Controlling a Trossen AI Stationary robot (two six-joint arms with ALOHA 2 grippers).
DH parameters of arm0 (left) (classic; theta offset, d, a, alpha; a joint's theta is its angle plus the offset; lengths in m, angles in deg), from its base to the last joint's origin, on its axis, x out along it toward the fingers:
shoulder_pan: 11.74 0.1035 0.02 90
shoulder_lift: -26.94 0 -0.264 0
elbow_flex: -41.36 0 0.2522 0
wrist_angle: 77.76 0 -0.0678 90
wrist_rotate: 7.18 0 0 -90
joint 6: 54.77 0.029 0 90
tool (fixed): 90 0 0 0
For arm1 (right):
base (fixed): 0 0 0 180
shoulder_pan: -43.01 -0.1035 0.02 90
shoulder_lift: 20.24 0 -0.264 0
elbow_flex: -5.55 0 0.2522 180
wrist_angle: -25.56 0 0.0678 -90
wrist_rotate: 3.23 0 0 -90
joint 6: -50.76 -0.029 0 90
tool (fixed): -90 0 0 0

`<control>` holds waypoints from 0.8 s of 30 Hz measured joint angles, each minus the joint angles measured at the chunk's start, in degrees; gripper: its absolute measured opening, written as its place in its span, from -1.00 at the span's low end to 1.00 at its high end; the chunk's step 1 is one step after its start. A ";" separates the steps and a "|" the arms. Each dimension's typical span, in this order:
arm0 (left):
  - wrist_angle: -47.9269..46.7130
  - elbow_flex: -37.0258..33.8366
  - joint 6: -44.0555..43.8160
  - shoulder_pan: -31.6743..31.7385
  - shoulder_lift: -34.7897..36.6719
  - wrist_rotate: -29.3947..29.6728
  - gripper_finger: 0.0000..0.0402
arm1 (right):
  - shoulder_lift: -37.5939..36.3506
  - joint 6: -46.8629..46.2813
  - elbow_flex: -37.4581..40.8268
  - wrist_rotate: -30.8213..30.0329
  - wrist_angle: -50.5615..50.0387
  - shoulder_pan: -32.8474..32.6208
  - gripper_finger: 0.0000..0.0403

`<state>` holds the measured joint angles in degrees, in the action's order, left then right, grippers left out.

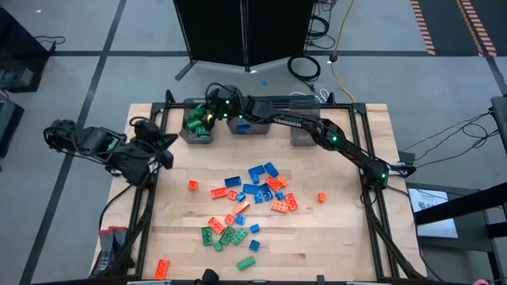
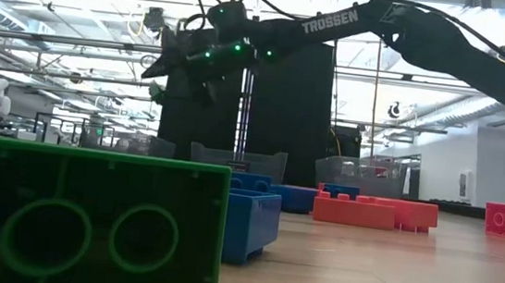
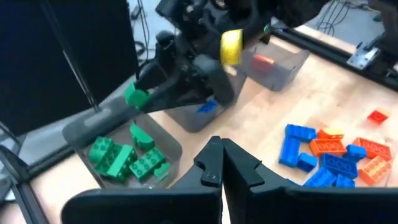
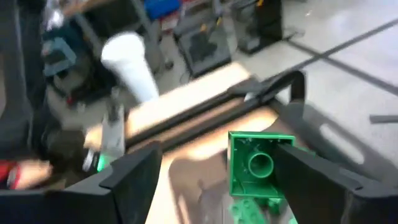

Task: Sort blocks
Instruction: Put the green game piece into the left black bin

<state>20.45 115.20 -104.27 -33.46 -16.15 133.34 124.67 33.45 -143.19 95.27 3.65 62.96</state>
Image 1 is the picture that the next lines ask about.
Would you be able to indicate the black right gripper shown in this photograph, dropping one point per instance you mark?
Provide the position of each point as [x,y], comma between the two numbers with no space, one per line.
[231,107]

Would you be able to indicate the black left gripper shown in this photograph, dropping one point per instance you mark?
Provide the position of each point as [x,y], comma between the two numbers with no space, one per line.
[152,146]

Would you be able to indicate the small green toy brick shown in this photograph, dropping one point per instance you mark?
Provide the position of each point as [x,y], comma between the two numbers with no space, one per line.
[203,131]
[218,245]

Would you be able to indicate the small orange toy brick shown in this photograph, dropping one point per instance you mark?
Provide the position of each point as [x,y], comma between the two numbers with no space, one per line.
[321,196]
[193,185]
[282,181]
[232,194]
[229,219]

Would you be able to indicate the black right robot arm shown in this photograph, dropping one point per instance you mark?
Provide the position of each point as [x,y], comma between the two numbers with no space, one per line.
[336,140]

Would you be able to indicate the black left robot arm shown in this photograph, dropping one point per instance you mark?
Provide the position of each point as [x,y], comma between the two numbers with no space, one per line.
[91,140]

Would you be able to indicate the grey plastic bin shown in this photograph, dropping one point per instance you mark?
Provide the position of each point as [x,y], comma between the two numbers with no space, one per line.
[257,130]
[186,139]
[303,109]

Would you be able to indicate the black folding partition screen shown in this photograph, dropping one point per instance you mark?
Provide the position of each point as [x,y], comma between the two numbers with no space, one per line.
[214,31]

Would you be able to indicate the grey red-tipped device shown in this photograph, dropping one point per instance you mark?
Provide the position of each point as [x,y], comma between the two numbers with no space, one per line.
[107,245]

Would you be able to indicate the black round object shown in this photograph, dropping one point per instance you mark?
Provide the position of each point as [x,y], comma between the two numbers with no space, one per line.
[210,276]

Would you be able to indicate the black box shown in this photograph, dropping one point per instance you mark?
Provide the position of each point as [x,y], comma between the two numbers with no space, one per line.
[10,122]

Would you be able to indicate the black cart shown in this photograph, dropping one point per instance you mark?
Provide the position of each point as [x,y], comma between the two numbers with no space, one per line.
[20,47]

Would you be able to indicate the white paper sheet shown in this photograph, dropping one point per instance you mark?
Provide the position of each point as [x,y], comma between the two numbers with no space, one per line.
[424,200]

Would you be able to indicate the black beam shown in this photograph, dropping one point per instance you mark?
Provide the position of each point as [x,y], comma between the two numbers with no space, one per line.
[467,204]

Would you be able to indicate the black desk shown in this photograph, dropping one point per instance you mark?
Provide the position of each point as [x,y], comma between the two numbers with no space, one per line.
[501,118]

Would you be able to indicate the pink round object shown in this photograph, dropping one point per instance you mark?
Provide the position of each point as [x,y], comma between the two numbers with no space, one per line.
[482,282]

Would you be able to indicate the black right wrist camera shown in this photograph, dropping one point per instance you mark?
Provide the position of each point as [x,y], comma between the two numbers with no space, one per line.
[219,94]

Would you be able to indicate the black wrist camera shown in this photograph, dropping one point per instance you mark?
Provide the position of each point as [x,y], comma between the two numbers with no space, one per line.
[146,128]
[219,94]

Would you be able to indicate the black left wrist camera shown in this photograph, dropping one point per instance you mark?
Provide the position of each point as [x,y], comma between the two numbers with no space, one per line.
[146,128]

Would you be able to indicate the black table frame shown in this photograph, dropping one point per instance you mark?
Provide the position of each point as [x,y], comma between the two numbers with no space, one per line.
[340,105]

